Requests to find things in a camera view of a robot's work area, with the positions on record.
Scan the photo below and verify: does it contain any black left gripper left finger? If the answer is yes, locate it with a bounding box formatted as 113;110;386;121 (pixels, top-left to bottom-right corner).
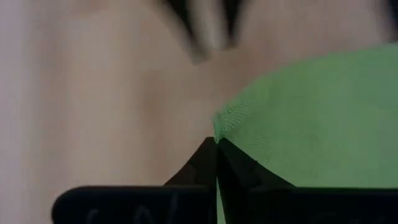
164;136;218;187

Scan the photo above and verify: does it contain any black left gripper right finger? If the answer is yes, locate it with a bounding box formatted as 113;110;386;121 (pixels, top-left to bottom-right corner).
217;138;295;224

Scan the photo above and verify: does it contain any green microfiber towel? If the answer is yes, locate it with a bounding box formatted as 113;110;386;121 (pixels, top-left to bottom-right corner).
212;42;398;224

